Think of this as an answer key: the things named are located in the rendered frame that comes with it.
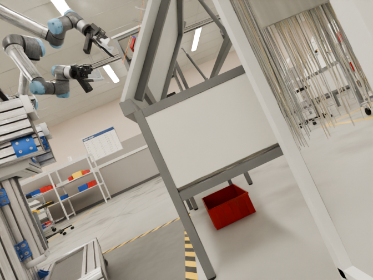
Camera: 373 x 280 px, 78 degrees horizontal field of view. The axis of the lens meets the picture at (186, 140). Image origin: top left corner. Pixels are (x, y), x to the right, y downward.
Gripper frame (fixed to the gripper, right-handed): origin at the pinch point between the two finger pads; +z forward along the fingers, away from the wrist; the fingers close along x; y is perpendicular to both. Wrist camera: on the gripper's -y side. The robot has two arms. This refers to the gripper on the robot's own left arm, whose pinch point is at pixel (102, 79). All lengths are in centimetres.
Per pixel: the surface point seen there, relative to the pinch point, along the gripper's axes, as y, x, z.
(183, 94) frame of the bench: 4, -13, 56
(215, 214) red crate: -79, -5, 72
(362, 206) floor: -41, -8, 139
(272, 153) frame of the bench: -19, -12, 97
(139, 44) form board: 22.4, -8.4, 33.7
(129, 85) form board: 7.1, -19.9, 32.9
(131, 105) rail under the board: 0.3, -24.6, 36.0
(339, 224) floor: -43, -19, 129
